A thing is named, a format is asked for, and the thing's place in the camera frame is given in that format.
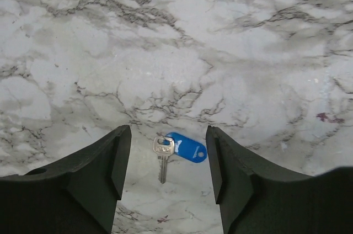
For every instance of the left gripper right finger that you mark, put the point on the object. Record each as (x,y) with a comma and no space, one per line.
(258,196)

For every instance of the key with blue tag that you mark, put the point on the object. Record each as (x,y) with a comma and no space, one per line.
(174,143)

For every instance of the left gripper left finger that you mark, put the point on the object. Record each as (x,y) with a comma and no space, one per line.
(75,194)

